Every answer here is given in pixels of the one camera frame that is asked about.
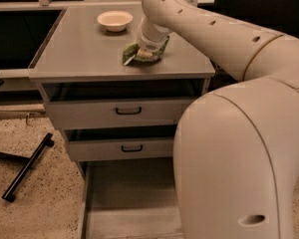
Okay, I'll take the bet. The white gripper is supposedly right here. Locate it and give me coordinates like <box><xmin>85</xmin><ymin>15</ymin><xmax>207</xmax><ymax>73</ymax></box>
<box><xmin>137</xmin><ymin>17</ymin><xmax>171</xmax><ymax>59</ymax></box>

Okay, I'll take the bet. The green jalapeno chip bag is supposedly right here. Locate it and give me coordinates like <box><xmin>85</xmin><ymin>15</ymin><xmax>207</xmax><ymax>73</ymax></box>
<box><xmin>122</xmin><ymin>37</ymin><xmax>169</xmax><ymax>66</ymax></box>

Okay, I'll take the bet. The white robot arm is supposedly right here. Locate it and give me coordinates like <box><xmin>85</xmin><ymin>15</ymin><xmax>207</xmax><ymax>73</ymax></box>
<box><xmin>139</xmin><ymin>0</ymin><xmax>299</xmax><ymax>239</ymax></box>

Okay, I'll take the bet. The grey drawer cabinet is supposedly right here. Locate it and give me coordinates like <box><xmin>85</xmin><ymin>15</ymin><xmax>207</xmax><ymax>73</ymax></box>
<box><xmin>27</xmin><ymin>2</ymin><xmax>217</xmax><ymax>239</ymax></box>

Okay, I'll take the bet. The grey top drawer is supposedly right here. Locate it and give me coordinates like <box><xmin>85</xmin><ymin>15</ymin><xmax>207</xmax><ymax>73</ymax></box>
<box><xmin>43</xmin><ymin>79</ymin><xmax>205</xmax><ymax>129</ymax></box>

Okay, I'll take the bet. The grey middle drawer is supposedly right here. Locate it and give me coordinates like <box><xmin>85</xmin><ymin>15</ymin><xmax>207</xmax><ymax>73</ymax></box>
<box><xmin>65</xmin><ymin>124</ymin><xmax>176</xmax><ymax>162</ymax></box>

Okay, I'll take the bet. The grey open bottom drawer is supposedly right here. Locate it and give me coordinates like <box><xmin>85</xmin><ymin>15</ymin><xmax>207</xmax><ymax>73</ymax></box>
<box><xmin>78</xmin><ymin>157</ymin><xmax>183</xmax><ymax>239</ymax></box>

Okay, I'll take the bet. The white bowl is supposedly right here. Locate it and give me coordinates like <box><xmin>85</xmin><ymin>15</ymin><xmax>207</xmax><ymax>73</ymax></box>
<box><xmin>97</xmin><ymin>11</ymin><xmax>134</xmax><ymax>32</ymax></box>

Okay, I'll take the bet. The black office chair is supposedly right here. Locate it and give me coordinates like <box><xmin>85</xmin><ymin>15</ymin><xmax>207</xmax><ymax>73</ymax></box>
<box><xmin>214</xmin><ymin>0</ymin><xmax>299</xmax><ymax>38</ymax></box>

